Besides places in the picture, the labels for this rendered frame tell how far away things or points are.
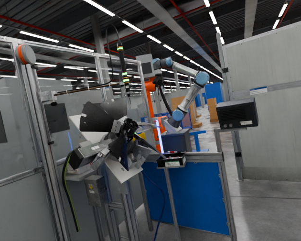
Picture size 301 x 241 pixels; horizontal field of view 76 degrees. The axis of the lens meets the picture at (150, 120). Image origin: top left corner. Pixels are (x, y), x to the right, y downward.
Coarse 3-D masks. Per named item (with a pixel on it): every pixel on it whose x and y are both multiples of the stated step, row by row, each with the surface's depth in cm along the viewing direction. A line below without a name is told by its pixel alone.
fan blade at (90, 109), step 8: (88, 104) 133; (88, 112) 131; (96, 112) 133; (104, 112) 136; (80, 120) 126; (88, 120) 129; (96, 120) 132; (104, 120) 135; (112, 120) 138; (80, 128) 125; (88, 128) 128; (96, 128) 132; (104, 128) 135
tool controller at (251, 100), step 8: (224, 104) 145; (232, 104) 139; (240, 104) 135; (248, 104) 133; (224, 112) 143; (232, 112) 140; (240, 112) 137; (248, 112) 135; (256, 112) 136; (224, 120) 145; (232, 120) 142; (240, 120) 140; (248, 120) 137; (256, 120) 135; (224, 128) 148; (232, 128) 145
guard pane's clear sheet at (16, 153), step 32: (0, 64) 144; (64, 64) 188; (96, 64) 222; (128, 64) 271; (0, 96) 141; (64, 96) 184; (96, 96) 216; (0, 128) 139; (64, 128) 180; (0, 160) 137; (32, 160) 154
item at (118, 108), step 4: (108, 100) 163; (116, 100) 163; (120, 100) 163; (124, 100) 164; (100, 104) 160; (104, 104) 160; (108, 104) 160; (112, 104) 160; (116, 104) 160; (120, 104) 160; (124, 104) 160; (104, 108) 158; (108, 108) 158; (112, 108) 158; (116, 108) 157; (120, 108) 157; (124, 108) 157; (108, 112) 156; (112, 112) 155; (116, 112) 155; (120, 112) 154; (124, 112) 154; (112, 116) 154; (116, 116) 153; (120, 116) 152
